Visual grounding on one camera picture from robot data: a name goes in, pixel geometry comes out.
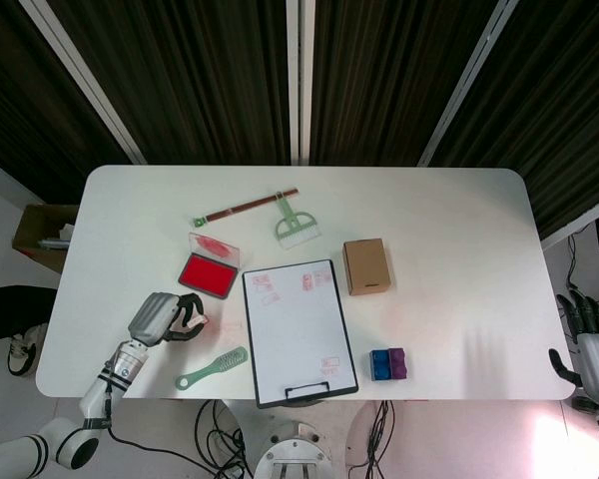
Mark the person's black trouser leg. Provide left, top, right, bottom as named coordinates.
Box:
left=0, top=281, right=57, bottom=344

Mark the black thin wall cable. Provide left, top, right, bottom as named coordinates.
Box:
left=562, top=233, right=589, bottom=310

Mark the white stamped paper sheet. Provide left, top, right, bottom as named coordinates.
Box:
left=245, top=262, right=356, bottom=404

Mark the purple toy block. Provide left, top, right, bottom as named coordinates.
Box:
left=387, top=346, right=411, bottom=382

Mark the black cable bundle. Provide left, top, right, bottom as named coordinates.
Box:
left=348, top=398, right=395, bottom=479
left=194, top=398, right=254, bottom=479

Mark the open cardboard floor box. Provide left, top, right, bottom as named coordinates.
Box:
left=12, top=203, right=80, bottom=273

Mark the brown stick with green end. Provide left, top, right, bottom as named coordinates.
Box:
left=190, top=187, right=300, bottom=229

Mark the green small hand broom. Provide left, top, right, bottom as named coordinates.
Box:
left=273, top=191, right=321, bottom=250

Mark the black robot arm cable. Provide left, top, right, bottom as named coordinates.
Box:
left=99, top=368, right=221, bottom=473

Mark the green hairbrush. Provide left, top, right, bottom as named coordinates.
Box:
left=175, top=345, right=250, bottom=391

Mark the blue toy block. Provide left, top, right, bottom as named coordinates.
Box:
left=368, top=348, right=393, bottom=383

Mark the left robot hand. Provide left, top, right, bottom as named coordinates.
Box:
left=127, top=291, right=207, bottom=349

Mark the red ink pad case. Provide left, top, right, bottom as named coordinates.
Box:
left=178, top=232, right=243, bottom=300

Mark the brown cardboard box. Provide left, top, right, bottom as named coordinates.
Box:
left=342, top=238, right=394, bottom=297

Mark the white frame post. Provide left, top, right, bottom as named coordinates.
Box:
left=417, top=0, right=520, bottom=168
left=285, top=0, right=316, bottom=166
left=19, top=0, right=149, bottom=165

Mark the dark pleated curtain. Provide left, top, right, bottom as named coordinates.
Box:
left=0, top=0, right=134, bottom=206
left=431, top=0, right=599, bottom=240
left=306, top=0, right=505, bottom=166
left=47, top=0, right=300, bottom=166

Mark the white black sneaker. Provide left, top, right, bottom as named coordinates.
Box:
left=6, top=322, right=49, bottom=378

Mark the black clipboard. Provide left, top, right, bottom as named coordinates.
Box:
left=241, top=258, right=360, bottom=409

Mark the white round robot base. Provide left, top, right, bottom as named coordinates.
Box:
left=253, top=421, right=338, bottom=479

